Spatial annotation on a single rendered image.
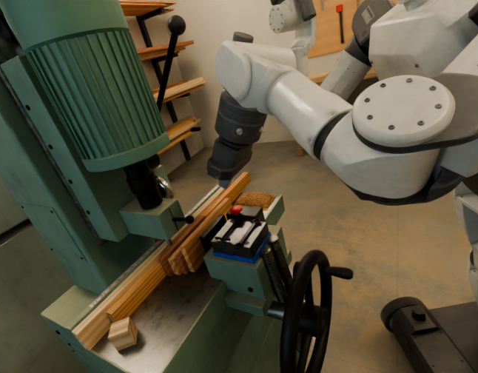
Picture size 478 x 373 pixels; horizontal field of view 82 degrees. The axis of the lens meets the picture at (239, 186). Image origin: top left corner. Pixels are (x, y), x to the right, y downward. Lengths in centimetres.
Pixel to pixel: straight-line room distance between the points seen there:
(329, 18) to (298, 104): 340
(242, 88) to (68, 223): 54
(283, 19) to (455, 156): 60
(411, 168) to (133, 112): 44
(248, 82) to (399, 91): 19
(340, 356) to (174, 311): 106
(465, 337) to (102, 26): 150
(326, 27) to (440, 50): 321
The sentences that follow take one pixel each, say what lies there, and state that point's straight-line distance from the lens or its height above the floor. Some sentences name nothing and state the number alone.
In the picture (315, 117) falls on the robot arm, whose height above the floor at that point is 125.
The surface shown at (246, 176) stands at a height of 93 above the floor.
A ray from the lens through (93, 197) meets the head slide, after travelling 68.
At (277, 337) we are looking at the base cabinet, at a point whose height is 52.
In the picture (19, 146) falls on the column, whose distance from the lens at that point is 73.
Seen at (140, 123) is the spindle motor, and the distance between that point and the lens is 54.
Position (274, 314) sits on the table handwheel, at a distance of 66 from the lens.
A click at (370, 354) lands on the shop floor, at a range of 156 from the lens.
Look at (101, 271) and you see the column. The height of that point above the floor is 91.
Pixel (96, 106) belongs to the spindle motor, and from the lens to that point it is 53.
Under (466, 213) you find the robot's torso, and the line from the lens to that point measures 97.
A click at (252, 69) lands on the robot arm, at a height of 131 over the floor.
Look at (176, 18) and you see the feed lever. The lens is 62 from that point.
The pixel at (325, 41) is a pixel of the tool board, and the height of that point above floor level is 118.
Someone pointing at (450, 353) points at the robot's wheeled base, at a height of 19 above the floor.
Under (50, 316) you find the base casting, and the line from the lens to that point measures 102.
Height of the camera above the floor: 134
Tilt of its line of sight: 26 degrees down
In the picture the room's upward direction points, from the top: 15 degrees counter-clockwise
